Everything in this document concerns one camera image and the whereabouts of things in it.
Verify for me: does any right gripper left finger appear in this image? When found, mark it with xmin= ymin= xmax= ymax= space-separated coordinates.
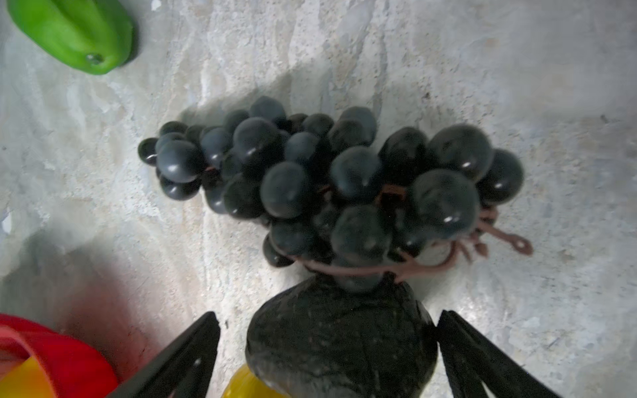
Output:
xmin=109 ymin=312 xmax=221 ymax=398

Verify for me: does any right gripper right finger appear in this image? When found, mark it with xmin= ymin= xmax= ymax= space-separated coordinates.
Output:
xmin=436 ymin=310 xmax=558 ymax=398

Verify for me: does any small yellow wrinkled fruit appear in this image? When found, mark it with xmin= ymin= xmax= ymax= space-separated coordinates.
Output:
xmin=222 ymin=364 xmax=285 ymax=398

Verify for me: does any red flower-shaped fruit bowl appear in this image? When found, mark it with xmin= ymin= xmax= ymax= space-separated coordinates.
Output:
xmin=1 ymin=314 xmax=119 ymax=397

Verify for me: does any black avocado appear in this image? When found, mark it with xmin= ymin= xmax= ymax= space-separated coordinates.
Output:
xmin=245 ymin=276 xmax=438 ymax=397

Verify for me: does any yellow lemon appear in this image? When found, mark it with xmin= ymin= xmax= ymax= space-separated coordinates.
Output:
xmin=1 ymin=358 xmax=56 ymax=398

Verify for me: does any green lime fruit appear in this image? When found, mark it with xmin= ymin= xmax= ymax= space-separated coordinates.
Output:
xmin=7 ymin=0 xmax=134 ymax=76

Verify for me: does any black grape bunch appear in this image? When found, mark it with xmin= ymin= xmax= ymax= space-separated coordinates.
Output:
xmin=137 ymin=96 xmax=533 ymax=294

